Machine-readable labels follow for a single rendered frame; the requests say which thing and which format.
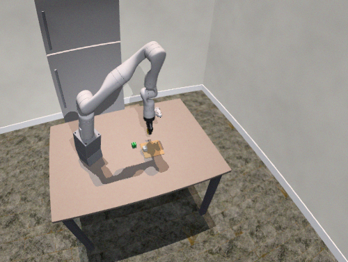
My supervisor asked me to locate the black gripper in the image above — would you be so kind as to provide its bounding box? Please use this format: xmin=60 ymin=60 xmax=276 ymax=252
xmin=143 ymin=116 xmax=155 ymax=135

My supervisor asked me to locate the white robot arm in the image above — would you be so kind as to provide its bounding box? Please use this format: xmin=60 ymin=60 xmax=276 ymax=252
xmin=76 ymin=41 xmax=166 ymax=140

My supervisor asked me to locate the orange flat mat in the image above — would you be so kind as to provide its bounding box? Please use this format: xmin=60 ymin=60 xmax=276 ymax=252
xmin=140 ymin=140 xmax=165 ymax=158

